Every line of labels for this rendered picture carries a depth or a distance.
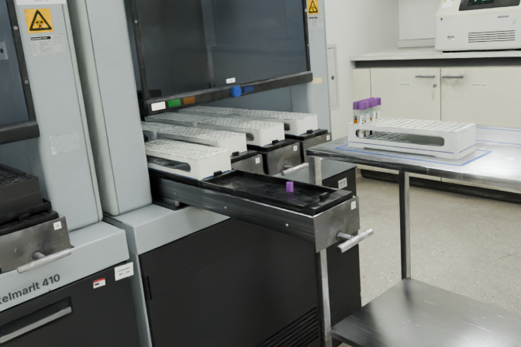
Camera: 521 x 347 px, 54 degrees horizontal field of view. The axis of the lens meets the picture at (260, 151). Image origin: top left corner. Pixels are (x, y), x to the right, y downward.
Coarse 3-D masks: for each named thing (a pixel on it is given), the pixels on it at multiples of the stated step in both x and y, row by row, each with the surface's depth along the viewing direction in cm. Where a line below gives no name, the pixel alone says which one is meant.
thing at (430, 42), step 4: (400, 40) 399; (404, 40) 396; (408, 40) 394; (412, 40) 391; (416, 40) 389; (420, 40) 386; (424, 40) 384; (428, 40) 382; (432, 40) 380; (400, 44) 399; (404, 44) 397; (408, 44) 394; (412, 44) 392; (416, 44) 389; (420, 44) 387; (424, 44) 385; (428, 44) 383; (432, 44) 381; (400, 48) 399; (404, 48) 397
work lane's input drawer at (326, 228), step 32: (160, 192) 127; (192, 192) 116; (224, 192) 110; (256, 192) 108; (288, 192) 106; (320, 192) 104; (352, 192) 99; (256, 224) 103; (288, 224) 96; (320, 224) 92; (352, 224) 99
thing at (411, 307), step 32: (480, 128) 141; (512, 128) 138; (352, 160) 125; (384, 160) 118; (416, 160) 115; (448, 160) 113; (480, 160) 111; (512, 160) 109; (320, 256) 141; (320, 288) 144; (416, 288) 166; (320, 320) 147; (352, 320) 151; (384, 320) 150; (416, 320) 148; (448, 320) 147; (480, 320) 146; (512, 320) 144
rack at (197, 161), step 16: (144, 144) 138; (160, 144) 135; (176, 144) 134; (192, 144) 132; (160, 160) 134; (176, 160) 133; (192, 160) 117; (208, 160) 118; (224, 160) 121; (192, 176) 118; (208, 176) 118
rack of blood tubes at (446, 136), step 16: (352, 128) 131; (368, 128) 128; (384, 128) 125; (400, 128) 121; (416, 128) 119; (432, 128) 118; (448, 128) 117; (464, 128) 115; (352, 144) 132; (368, 144) 129; (384, 144) 126; (400, 144) 122; (416, 144) 119; (432, 144) 126; (448, 144) 114; (464, 144) 115
